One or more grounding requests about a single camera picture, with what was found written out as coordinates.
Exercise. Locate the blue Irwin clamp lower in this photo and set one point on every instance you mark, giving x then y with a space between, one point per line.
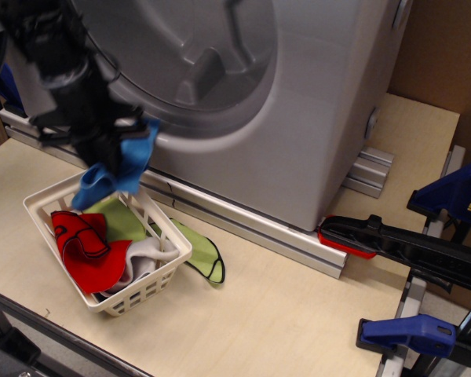
423 334

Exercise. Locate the blue clamp behind machine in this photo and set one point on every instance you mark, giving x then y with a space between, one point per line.
8 89

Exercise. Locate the brown cardboard box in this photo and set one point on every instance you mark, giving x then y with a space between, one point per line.
434 62

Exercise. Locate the short aluminium extrusion block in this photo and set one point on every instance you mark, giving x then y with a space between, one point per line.
369 172

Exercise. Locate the white grey cloth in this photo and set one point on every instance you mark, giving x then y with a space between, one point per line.
142 259

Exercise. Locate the black red bar clamp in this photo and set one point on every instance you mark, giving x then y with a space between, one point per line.
436 260

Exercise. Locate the black table edge frame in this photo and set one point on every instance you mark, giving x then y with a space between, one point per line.
31 345

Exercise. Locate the blue cloth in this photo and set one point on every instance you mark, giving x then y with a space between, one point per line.
98 182

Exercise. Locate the blue irwin clamp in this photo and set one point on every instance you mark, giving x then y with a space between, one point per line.
423 334
452 193

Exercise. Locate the blue Irwin clamp upper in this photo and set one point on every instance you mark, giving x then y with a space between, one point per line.
452 193

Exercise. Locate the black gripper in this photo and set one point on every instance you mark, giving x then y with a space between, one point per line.
85 112

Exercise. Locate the grey toy washing machine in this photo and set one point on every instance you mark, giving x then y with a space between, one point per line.
264 104

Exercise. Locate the long aluminium extrusion rail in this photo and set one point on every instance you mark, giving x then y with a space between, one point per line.
235 224

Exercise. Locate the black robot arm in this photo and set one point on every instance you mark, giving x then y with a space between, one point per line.
52 37

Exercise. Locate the white plastic laundry basket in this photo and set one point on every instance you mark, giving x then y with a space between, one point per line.
157 226

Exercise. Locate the red cloth black trim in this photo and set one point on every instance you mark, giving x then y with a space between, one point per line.
93 262

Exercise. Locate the light green cloth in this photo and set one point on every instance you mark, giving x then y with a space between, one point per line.
123 224

